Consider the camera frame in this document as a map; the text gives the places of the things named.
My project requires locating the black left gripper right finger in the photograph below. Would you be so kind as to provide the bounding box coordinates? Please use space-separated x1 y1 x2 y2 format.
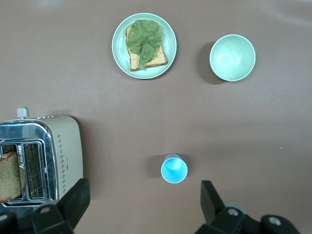
195 180 263 234

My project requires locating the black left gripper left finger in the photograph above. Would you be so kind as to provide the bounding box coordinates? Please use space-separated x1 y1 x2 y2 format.
32 178 91 234

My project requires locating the blue paper cup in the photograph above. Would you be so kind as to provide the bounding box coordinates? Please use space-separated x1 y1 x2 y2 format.
160 153 189 184

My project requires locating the beige and chrome toaster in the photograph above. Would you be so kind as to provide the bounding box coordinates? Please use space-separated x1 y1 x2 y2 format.
0 106 84 213

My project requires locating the thick brown bread slice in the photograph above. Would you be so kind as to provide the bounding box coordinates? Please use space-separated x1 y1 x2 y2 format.
0 151 26 203

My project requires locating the pale green bowl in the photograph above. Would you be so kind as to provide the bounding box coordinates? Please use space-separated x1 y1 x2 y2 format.
209 34 256 82

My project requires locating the brown toast slice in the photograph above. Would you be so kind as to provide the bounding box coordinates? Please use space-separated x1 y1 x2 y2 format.
125 23 168 72

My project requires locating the pale green plate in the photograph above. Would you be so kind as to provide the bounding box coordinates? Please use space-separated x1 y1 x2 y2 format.
112 13 177 80

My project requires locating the green lettuce leaf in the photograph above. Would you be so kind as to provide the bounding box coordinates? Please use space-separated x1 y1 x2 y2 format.
126 19 163 70

